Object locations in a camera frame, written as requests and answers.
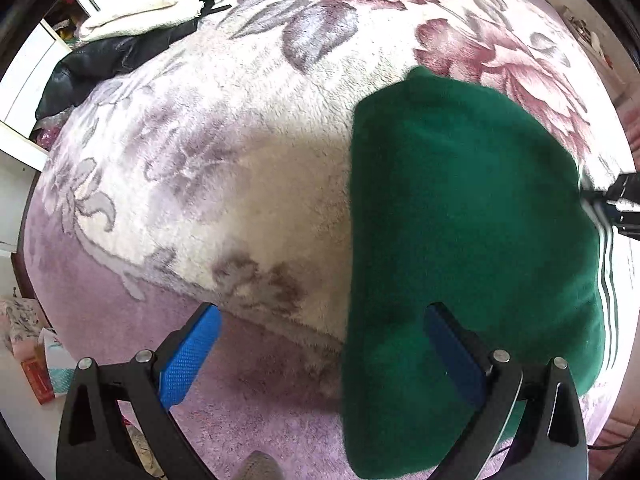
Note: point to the black jacket with fleece lining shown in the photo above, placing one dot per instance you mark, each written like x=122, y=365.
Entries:
x=100, y=60

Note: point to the white and teal box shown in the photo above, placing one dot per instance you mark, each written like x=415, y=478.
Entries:
x=56, y=357

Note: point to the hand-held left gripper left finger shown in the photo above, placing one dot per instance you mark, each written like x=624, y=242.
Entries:
x=192, y=355

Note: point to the floral fabric bundle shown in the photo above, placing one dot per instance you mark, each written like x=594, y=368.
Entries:
x=17, y=325

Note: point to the green and cream varsity jacket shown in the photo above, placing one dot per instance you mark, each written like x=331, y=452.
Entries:
x=450, y=210

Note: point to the grey slipper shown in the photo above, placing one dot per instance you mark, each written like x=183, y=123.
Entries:
x=259, y=466

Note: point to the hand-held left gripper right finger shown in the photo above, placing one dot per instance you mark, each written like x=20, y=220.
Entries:
x=455, y=355

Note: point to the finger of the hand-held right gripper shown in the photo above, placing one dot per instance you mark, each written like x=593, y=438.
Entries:
x=622, y=219
x=624, y=189

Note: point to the floral plush blanket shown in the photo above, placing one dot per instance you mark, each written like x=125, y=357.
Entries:
x=200, y=160

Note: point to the red cardboard box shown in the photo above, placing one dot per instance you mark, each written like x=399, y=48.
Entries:
x=37, y=380

